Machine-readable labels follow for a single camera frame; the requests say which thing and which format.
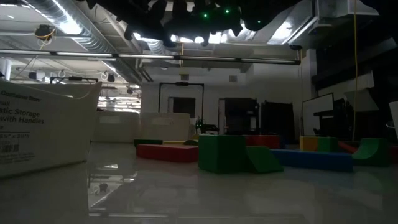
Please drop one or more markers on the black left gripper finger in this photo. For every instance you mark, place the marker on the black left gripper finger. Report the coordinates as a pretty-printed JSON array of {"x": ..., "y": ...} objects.
[
  {"x": 129, "y": 32},
  {"x": 166, "y": 34}
]

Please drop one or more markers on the green cube block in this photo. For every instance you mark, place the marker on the green cube block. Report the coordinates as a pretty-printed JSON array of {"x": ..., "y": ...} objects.
[{"x": 222, "y": 154}]

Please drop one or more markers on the long horizontal ceiling pipe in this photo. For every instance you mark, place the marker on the long horizontal ceiling pipe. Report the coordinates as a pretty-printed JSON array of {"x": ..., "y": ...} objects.
[{"x": 93, "y": 55}]

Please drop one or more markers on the black ceiling spotlight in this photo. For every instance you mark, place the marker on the black ceiling spotlight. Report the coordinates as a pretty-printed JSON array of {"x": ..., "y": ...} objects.
[
  {"x": 111, "y": 77},
  {"x": 130, "y": 91}
]

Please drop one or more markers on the dark cabinet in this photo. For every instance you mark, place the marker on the dark cabinet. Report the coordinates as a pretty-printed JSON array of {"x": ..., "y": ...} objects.
[
  {"x": 278, "y": 121},
  {"x": 239, "y": 115}
]

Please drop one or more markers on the black ceiling device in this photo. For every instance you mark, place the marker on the black ceiling device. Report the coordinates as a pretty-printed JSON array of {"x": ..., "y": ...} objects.
[{"x": 44, "y": 32}]

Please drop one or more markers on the white plastic storage bin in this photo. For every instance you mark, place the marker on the white plastic storage bin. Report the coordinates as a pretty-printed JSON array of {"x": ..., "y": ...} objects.
[
  {"x": 46, "y": 133},
  {"x": 395, "y": 118},
  {"x": 164, "y": 127},
  {"x": 115, "y": 127}
]

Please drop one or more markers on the yellow cylinder block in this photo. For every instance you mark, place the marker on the yellow cylinder block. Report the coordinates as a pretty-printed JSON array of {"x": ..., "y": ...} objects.
[{"x": 195, "y": 137}]

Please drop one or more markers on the green half-round block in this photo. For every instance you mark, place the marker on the green half-round block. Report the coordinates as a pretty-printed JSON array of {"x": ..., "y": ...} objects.
[{"x": 191, "y": 142}]

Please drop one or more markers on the yellow flat block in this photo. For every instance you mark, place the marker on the yellow flat block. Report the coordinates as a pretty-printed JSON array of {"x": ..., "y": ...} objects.
[{"x": 174, "y": 142}]

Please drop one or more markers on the green square block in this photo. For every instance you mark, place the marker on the green square block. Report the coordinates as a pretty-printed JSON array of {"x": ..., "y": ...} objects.
[{"x": 146, "y": 142}]

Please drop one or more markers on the whiteboard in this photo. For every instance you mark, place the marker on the whiteboard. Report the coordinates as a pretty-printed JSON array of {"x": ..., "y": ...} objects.
[{"x": 317, "y": 109}]

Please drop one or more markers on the red flat block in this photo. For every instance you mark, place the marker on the red flat block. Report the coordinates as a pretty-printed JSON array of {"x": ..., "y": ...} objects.
[{"x": 168, "y": 154}]

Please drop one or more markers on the white column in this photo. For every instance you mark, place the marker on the white column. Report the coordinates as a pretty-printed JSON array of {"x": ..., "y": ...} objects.
[{"x": 5, "y": 70}]

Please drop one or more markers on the green triangular block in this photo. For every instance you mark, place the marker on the green triangular block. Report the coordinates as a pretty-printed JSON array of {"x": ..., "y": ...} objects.
[{"x": 262, "y": 160}]

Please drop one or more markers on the white tilted panel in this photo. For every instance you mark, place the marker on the white tilted panel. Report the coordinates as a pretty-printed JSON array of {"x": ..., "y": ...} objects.
[{"x": 362, "y": 101}]

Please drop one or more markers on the blue long rectangular block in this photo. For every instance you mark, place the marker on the blue long rectangular block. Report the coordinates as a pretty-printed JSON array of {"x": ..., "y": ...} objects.
[{"x": 311, "y": 160}]

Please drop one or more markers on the green arch block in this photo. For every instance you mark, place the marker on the green arch block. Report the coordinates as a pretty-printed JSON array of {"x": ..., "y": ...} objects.
[{"x": 374, "y": 154}]

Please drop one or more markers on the long spiral ceiling duct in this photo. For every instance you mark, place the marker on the long spiral ceiling duct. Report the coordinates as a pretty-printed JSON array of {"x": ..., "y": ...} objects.
[{"x": 81, "y": 34}]

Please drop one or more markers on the rectangular metal ceiling duct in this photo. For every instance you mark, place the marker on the rectangular metal ceiling duct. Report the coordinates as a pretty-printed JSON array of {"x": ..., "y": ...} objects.
[{"x": 295, "y": 25}]

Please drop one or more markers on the black gantry frame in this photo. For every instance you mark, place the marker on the black gantry frame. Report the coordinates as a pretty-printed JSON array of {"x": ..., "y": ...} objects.
[{"x": 160, "y": 99}]

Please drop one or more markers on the white rectangular duct box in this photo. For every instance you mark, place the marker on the white rectangular duct box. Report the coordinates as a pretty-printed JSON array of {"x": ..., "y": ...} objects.
[{"x": 342, "y": 7}]

